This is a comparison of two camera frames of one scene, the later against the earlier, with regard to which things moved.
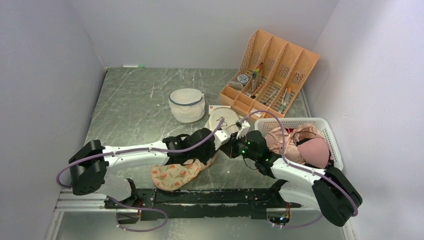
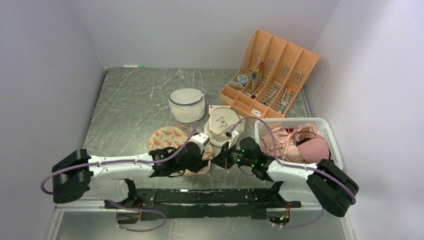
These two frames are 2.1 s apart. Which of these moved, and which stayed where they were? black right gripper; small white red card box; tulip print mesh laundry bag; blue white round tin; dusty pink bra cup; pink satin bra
Moved: tulip print mesh laundry bag; black right gripper
Stayed: blue white round tin; small white red card box; pink satin bra; dusty pink bra cup
